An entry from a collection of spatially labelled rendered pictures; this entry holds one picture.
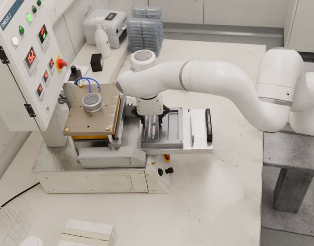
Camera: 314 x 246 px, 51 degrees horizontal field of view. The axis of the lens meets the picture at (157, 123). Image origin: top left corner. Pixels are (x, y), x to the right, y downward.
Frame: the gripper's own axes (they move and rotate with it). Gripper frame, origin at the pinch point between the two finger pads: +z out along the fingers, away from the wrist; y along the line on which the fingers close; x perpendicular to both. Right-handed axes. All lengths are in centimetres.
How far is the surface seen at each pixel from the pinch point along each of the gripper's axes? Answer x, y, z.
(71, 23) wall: -90, 55, 5
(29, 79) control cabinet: 13.1, 34.5, -33.5
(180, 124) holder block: 0.3, -11.3, 2.0
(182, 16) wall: -238, -11, 84
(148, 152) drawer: 11.1, 1.1, 6.0
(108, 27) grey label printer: -87, 32, 7
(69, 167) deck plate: 16.1, 32.6, 8.5
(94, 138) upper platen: 10.4, 21.3, -2.0
